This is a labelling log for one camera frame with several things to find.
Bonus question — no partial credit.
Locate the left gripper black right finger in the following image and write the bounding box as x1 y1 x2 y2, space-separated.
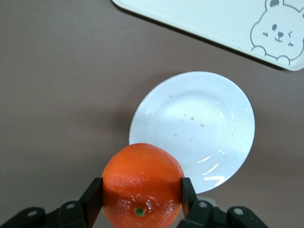
178 177 271 228

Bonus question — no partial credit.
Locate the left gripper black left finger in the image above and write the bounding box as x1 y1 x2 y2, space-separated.
0 177 104 228

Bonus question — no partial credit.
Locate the orange fruit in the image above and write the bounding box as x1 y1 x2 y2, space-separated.
101 142 185 228

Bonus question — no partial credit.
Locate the white round plate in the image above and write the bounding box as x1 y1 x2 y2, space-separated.
128 71 256 195

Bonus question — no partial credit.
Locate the cream tray with bear print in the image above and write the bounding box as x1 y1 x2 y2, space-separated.
111 0 304 72

